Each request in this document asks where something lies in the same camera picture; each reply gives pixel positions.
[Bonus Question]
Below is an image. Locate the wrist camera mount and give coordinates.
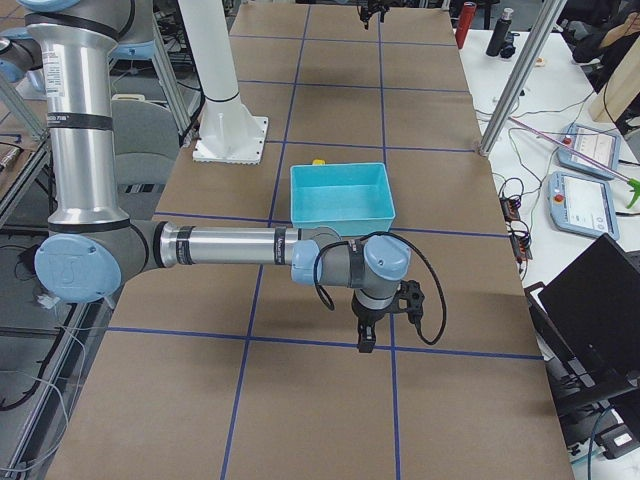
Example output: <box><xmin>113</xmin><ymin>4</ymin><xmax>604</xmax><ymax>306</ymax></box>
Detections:
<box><xmin>389</xmin><ymin>280</ymin><xmax>425</xmax><ymax>327</ymax></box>

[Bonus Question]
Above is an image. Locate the red cylinder bottle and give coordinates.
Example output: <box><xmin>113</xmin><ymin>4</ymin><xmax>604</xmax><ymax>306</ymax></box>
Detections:
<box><xmin>455</xmin><ymin>1</ymin><xmax>477</xmax><ymax>49</ymax></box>

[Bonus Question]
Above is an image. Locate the white camera stand pole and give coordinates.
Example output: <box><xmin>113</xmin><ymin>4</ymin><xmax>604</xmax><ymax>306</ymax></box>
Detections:
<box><xmin>178</xmin><ymin>0</ymin><xmax>269</xmax><ymax>165</ymax></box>

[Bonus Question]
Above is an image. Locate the aluminium frame post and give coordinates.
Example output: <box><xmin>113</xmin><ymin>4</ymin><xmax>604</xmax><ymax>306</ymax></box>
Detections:
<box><xmin>478</xmin><ymin>0</ymin><xmax>566</xmax><ymax>157</ymax></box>

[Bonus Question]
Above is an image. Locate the near teach pendant tablet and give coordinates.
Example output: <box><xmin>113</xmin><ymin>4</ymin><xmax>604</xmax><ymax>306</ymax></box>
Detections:
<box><xmin>548</xmin><ymin>171</ymin><xmax>620</xmax><ymax>240</ymax></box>

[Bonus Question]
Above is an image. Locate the reacher grabber stick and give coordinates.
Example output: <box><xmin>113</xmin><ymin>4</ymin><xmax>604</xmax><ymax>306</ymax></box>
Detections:
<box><xmin>508</xmin><ymin>117</ymin><xmax>640</xmax><ymax>209</ymax></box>

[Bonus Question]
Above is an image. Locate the far teach pendant tablet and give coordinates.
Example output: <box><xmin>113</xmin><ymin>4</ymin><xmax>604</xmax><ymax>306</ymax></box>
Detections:
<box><xmin>556</xmin><ymin>123</ymin><xmax>622</xmax><ymax>180</ymax></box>

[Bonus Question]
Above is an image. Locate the teach pendant tablet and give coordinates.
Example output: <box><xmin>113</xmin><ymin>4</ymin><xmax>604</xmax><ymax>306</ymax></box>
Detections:
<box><xmin>556</xmin><ymin>123</ymin><xmax>622</xmax><ymax>180</ymax></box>
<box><xmin>548</xmin><ymin>171</ymin><xmax>620</xmax><ymax>240</ymax></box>

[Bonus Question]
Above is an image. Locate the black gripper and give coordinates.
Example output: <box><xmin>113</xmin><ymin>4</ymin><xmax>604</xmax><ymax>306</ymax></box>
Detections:
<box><xmin>358</xmin><ymin>0</ymin><xmax>389</xmax><ymax>28</ymax></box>
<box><xmin>352</xmin><ymin>294</ymin><xmax>398</xmax><ymax>353</ymax></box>

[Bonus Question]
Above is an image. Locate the teal plastic bin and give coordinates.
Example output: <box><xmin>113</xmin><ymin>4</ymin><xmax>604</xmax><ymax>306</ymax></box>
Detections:
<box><xmin>290</xmin><ymin>162</ymin><xmax>396</xmax><ymax>236</ymax></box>

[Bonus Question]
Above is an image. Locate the black laptop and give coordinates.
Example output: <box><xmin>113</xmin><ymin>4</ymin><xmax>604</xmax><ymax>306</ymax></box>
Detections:
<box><xmin>537</xmin><ymin>232</ymin><xmax>640</xmax><ymax>381</ymax></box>

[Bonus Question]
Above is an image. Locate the black bottle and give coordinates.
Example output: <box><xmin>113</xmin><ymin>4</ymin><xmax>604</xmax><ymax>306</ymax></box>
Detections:
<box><xmin>485</xmin><ymin>7</ymin><xmax>514</xmax><ymax>57</ymax></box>

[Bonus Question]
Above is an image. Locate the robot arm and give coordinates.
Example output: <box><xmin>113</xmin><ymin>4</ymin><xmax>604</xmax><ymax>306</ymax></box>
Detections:
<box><xmin>24</xmin><ymin>1</ymin><xmax>424</xmax><ymax>353</ymax></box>

